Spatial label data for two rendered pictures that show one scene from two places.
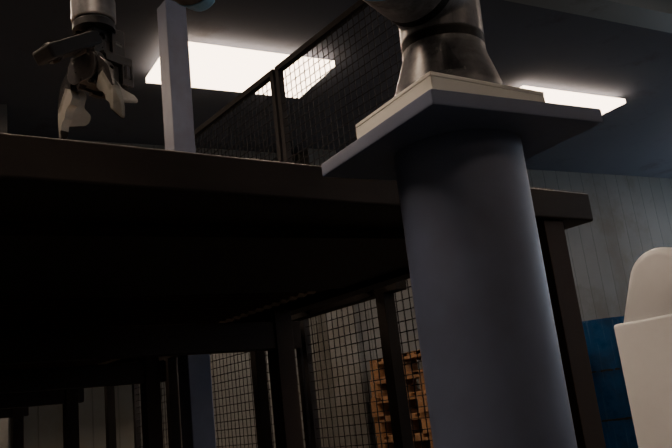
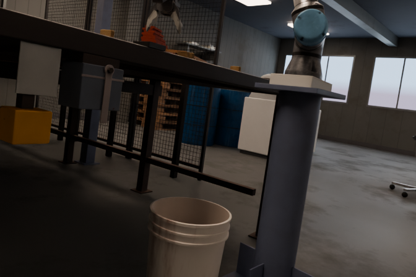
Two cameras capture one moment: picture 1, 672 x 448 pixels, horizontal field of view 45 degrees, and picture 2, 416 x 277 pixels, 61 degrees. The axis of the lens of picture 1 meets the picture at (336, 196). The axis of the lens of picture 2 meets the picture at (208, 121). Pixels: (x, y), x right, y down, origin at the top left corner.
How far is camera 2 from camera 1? 0.70 m
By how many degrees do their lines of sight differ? 26
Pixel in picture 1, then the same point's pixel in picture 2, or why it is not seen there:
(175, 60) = not seen: outside the picture
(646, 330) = (256, 102)
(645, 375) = (250, 117)
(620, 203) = (249, 39)
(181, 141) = not seen: outside the picture
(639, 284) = not seen: hidden behind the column
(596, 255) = (233, 57)
